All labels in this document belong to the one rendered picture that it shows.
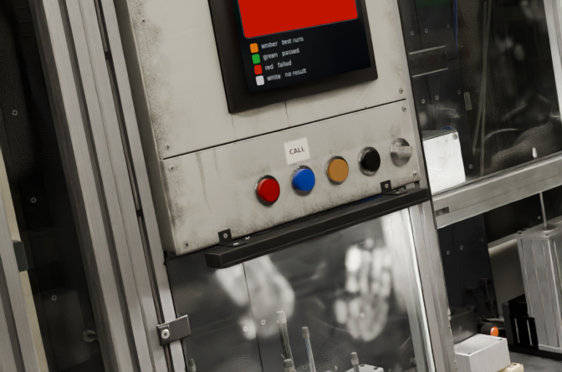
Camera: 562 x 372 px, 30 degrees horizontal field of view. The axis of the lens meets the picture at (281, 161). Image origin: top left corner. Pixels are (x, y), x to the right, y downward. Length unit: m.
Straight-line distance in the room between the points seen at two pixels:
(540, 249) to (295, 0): 0.86
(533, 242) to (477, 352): 0.31
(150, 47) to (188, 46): 0.05
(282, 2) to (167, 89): 0.20
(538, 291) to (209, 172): 0.93
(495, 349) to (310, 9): 0.75
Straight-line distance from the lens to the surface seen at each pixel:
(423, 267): 1.57
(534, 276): 2.08
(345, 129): 1.46
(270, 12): 1.37
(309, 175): 1.40
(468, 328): 1.91
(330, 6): 1.43
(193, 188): 1.31
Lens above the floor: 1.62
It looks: 7 degrees down
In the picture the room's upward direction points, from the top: 10 degrees counter-clockwise
